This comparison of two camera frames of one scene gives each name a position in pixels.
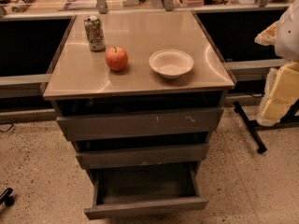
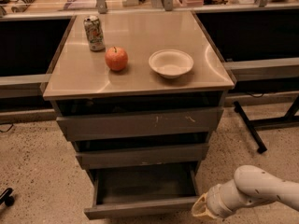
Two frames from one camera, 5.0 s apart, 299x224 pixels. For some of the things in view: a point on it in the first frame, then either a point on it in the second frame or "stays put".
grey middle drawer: [142, 150] stays put
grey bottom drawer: [145, 189] stays put
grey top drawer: [189, 117] stays put
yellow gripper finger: [267, 37] -> [199, 208]
